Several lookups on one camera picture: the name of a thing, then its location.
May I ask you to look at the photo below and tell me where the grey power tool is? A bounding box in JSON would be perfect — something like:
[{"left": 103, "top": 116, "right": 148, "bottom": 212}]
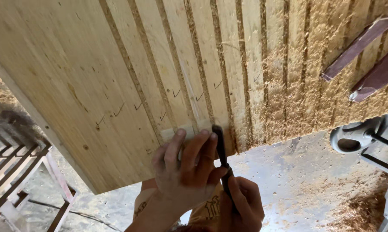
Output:
[{"left": 329, "top": 113, "right": 388, "bottom": 176}]

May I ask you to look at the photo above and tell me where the large grooved wooden panel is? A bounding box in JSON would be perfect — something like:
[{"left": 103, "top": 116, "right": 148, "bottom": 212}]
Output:
[{"left": 0, "top": 0, "right": 388, "bottom": 195}]

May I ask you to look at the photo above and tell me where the long dark red wood piece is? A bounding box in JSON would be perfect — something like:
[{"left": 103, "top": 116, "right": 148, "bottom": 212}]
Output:
[{"left": 320, "top": 14, "right": 388, "bottom": 82}]

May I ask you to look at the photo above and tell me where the black cable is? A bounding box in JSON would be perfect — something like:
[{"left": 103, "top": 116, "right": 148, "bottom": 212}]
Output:
[{"left": 28, "top": 199, "right": 122, "bottom": 232}]

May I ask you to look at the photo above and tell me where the sawdust heap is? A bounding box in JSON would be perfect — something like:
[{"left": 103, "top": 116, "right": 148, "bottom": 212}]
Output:
[{"left": 324, "top": 174, "right": 388, "bottom": 232}]

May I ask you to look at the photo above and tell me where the person's left hand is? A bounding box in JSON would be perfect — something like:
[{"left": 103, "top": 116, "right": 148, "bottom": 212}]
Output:
[{"left": 152, "top": 129, "right": 228, "bottom": 215}]

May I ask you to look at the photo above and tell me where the rusty metal frame rack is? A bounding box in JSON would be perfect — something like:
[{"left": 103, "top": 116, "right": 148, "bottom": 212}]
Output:
[{"left": 0, "top": 124, "right": 79, "bottom": 232}]

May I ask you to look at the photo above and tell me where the wide dark red wood piece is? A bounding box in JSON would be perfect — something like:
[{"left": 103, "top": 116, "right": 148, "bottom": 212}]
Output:
[{"left": 349, "top": 50, "right": 388, "bottom": 103}]

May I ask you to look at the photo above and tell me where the small light wood strip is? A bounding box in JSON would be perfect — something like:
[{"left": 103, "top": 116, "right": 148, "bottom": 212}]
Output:
[{"left": 161, "top": 121, "right": 214, "bottom": 141}]

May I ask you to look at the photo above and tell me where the dark chisel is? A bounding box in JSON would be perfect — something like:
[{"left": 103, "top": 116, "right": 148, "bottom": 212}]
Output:
[{"left": 212, "top": 125, "right": 239, "bottom": 211}]

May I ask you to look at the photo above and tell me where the person's right hand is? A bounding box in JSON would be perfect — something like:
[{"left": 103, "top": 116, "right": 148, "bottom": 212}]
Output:
[{"left": 218, "top": 176, "right": 265, "bottom": 232}]

